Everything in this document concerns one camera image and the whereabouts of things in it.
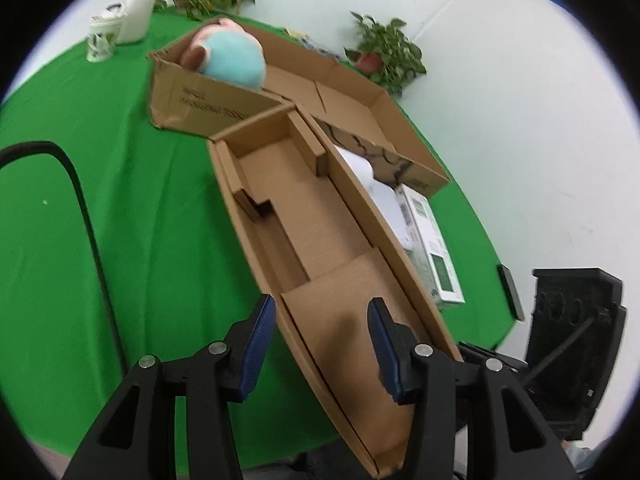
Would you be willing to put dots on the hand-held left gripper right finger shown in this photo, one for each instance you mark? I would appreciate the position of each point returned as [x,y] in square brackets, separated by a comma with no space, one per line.
[385,350]

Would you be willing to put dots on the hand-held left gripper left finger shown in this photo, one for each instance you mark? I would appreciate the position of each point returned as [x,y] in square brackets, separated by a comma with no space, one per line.
[257,345]

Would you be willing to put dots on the white box with green label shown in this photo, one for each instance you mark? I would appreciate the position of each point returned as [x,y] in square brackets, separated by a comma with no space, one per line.
[430,250]

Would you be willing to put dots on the narrow cardboard insert box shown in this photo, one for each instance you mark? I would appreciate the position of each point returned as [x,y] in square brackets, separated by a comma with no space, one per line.
[325,240]

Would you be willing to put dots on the white rectangular device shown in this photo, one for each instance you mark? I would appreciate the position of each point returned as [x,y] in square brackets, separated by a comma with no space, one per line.
[387,205]

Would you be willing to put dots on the large shallow cardboard box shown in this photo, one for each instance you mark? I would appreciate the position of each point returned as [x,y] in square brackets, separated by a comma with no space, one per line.
[345,105]

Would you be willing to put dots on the black phone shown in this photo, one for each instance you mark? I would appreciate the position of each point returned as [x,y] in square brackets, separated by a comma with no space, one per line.
[510,290]

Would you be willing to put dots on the black plastic chair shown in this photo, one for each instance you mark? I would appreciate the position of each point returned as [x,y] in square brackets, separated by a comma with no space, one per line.
[575,340]

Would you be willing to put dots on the teal and pink plush toy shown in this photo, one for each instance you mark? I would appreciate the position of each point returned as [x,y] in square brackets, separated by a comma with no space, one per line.
[235,60]

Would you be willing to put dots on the potted plant in red pot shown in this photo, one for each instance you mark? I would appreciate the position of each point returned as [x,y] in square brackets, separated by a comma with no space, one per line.
[390,55]

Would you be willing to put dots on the patterned tissue packet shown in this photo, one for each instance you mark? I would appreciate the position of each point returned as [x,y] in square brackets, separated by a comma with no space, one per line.
[315,45]

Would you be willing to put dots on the white electric kettle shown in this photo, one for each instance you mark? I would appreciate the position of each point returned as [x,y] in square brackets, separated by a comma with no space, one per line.
[134,20]

